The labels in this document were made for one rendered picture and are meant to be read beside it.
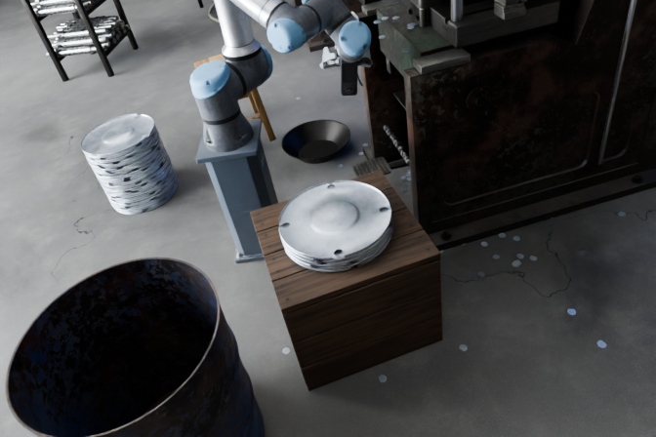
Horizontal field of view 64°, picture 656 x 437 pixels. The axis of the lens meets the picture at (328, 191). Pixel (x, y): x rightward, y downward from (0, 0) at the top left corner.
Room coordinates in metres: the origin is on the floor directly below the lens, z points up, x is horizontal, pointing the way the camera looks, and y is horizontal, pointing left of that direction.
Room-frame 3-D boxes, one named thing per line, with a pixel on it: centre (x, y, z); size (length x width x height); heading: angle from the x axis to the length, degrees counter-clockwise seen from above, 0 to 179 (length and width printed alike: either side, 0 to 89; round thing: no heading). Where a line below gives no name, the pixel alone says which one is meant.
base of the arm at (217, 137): (1.40, 0.27, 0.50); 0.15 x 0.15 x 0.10
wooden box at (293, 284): (1.00, 0.00, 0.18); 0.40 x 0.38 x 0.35; 101
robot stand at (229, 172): (1.40, 0.27, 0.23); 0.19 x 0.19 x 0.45; 85
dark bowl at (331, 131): (1.90, 0.01, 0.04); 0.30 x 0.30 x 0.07
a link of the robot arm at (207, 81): (1.41, 0.26, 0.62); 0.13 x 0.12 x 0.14; 136
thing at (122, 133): (1.86, 0.77, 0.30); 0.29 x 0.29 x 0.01
